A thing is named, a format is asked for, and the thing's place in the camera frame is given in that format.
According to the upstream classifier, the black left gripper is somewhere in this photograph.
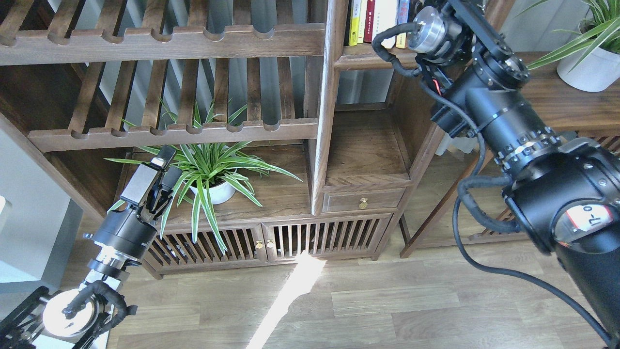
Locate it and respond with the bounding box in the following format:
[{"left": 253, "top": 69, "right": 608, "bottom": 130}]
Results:
[{"left": 92, "top": 145, "right": 182, "bottom": 260}]

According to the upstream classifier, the pale pink thin book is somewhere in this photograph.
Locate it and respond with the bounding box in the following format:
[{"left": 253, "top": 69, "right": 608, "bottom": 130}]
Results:
[{"left": 371, "top": 0, "right": 389, "bottom": 42}]

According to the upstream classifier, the white book red logo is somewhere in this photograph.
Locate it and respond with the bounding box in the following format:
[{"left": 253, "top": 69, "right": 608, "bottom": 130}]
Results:
[{"left": 378, "top": 0, "right": 399, "bottom": 49}]

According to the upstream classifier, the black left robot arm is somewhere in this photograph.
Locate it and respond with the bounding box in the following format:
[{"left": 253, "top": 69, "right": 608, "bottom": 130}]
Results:
[{"left": 1, "top": 145, "right": 182, "bottom": 349}]

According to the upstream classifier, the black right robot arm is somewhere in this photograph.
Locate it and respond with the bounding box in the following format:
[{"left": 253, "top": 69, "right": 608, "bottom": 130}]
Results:
[{"left": 372, "top": 0, "right": 620, "bottom": 349}]

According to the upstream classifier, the green spider plant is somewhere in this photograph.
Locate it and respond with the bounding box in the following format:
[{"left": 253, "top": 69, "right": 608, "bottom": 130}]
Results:
[{"left": 105, "top": 97, "right": 302, "bottom": 254}]

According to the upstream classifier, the small white plant pot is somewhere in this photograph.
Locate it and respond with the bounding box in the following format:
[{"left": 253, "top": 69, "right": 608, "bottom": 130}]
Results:
[{"left": 202, "top": 179, "right": 236, "bottom": 205}]

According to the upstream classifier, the left slatted cabinet door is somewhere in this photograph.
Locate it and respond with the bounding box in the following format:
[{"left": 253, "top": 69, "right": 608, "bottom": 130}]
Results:
[{"left": 141, "top": 224, "right": 268, "bottom": 279}]

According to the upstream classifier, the slatted cabinet door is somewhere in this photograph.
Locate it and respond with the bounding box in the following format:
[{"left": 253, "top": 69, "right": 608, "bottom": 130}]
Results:
[
  {"left": 262, "top": 214, "right": 392, "bottom": 261},
  {"left": 141, "top": 224, "right": 268, "bottom": 279}
]

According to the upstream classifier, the dark wooden bookshelf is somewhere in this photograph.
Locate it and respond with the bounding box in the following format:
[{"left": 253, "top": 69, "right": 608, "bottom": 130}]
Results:
[{"left": 0, "top": 0, "right": 516, "bottom": 279}]

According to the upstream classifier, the grey cabinet at left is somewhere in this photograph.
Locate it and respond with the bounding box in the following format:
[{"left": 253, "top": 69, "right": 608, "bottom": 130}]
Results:
[{"left": 0, "top": 131, "right": 83, "bottom": 293}]

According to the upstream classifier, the right slatted cabinet door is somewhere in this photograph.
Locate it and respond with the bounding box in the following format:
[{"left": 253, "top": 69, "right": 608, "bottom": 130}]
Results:
[{"left": 262, "top": 214, "right": 392, "bottom": 261}]

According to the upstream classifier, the small wooden drawer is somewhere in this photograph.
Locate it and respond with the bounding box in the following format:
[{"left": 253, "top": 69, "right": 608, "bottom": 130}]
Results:
[{"left": 323, "top": 188, "right": 405, "bottom": 212}]

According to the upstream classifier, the yellow upright book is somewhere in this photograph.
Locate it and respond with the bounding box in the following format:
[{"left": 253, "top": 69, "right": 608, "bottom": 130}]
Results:
[{"left": 345, "top": 0, "right": 368, "bottom": 47}]

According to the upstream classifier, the dark red upright book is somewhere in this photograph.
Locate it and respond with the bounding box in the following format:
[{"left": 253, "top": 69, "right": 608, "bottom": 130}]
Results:
[{"left": 363, "top": 0, "right": 375, "bottom": 43}]

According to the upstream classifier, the large white plant pot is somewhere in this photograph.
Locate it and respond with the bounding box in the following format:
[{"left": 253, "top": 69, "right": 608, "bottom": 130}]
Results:
[{"left": 557, "top": 47, "right": 620, "bottom": 92}]

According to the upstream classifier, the green plant top right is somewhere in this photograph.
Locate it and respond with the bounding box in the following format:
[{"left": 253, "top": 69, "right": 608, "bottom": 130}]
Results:
[{"left": 527, "top": 0, "right": 620, "bottom": 69}]

